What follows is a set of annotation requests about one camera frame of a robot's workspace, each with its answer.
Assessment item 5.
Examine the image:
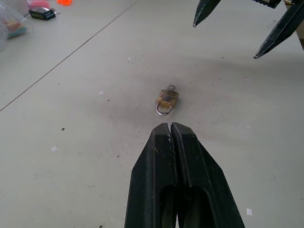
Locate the pink plastic container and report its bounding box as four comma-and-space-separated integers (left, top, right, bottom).
25, 0, 51, 9

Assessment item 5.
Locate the brass padlock with steel shackle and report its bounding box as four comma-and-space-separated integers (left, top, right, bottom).
155, 89, 180, 117

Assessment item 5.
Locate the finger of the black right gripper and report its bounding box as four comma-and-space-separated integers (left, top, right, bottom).
253, 0, 304, 59
192, 0, 222, 28

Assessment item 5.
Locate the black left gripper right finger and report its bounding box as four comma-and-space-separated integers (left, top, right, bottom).
171, 122, 246, 228

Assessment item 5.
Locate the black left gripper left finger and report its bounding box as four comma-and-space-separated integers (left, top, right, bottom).
124, 123, 179, 228

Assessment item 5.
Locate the clear plastic bag with items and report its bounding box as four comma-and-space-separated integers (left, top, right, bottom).
0, 0, 35, 54

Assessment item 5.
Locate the black cardboard box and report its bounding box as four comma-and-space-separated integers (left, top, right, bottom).
28, 7, 57, 21

